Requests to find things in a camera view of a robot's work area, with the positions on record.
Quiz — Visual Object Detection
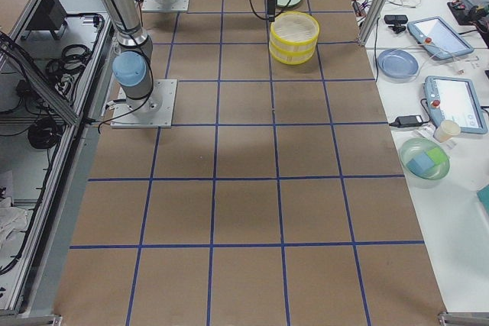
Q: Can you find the blue plate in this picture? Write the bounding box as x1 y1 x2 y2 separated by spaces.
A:
377 49 419 80

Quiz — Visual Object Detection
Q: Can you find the black power adapter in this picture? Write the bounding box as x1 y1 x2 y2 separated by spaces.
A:
389 115 429 128

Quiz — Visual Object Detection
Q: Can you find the black webcam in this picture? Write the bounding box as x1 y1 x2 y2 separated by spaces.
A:
384 15 408 34

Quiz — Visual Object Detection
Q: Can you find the aluminium frame post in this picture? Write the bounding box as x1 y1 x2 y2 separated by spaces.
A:
357 0 402 47

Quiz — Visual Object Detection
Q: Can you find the near teach pendant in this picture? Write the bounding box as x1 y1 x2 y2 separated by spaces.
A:
424 76 488 134

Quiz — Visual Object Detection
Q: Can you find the white crumpled cloth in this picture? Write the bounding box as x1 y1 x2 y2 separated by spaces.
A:
0 173 30 262

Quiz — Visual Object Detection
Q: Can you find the teach pendant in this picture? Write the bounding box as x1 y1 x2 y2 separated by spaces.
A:
424 76 488 134
406 16 474 60

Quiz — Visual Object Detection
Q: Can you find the paper cup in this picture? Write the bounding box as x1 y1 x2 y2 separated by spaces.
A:
433 120 461 143

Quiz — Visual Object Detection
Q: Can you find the green bowl with sponges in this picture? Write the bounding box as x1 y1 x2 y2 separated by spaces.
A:
399 137 451 188

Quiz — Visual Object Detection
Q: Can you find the far teach pendant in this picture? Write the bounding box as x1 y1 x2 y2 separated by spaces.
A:
406 16 474 60

